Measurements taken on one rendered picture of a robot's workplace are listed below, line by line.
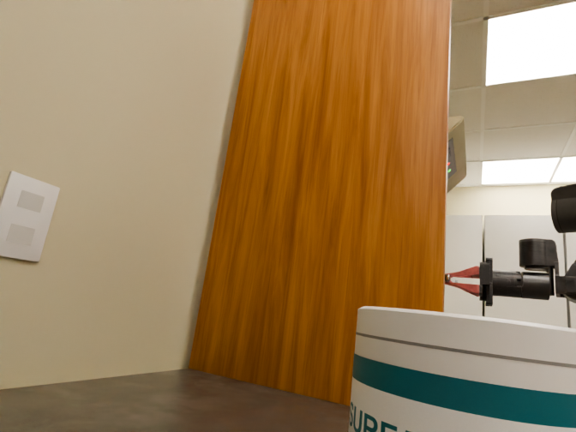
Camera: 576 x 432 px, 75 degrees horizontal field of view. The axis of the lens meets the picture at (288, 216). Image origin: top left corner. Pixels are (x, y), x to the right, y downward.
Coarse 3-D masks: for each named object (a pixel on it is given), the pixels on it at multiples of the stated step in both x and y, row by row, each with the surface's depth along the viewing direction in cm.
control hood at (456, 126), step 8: (448, 120) 78; (456, 120) 77; (448, 128) 78; (456, 128) 78; (464, 128) 81; (448, 136) 79; (456, 136) 81; (464, 136) 84; (456, 144) 84; (464, 144) 87; (456, 152) 87; (464, 152) 90; (456, 160) 91; (464, 160) 94; (456, 168) 95; (464, 168) 98; (456, 176) 99; (464, 176) 103; (448, 184) 100; (456, 184) 104
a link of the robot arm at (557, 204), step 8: (552, 192) 55; (560, 192) 54; (568, 192) 54; (552, 200) 55; (560, 200) 54; (568, 200) 54; (552, 208) 55; (560, 208) 54; (568, 208) 53; (552, 216) 55; (560, 216) 54; (568, 216) 53; (560, 224) 54; (568, 224) 53; (560, 232) 56; (568, 232) 55
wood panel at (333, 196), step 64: (256, 0) 101; (320, 0) 92; (384, 0) 83; (448, 0) 77; (256, 64) 95; (320, 64) 86; (384, 64) 79; (448, 64) 73; (256, 128) 89; (320, 128) 81; (384, 128) 75; (256, 192) 84; (320, 192) 77; (384, 192) 71; (256, 256) 79; (320, 256) 73; (384, 256) 68; (256, 320) 75; (320, 320) 70; (320, 384) 67
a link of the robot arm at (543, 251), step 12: (528, 240) 82; (540, 240) 80; (552, 240) 80; (528, 252) 81; (540, 252) 80; (552, 252) 79; (528, 264) 80; (540, 264) 79; (552, 264) 79; (564, 276) 75; (564, 288) 75
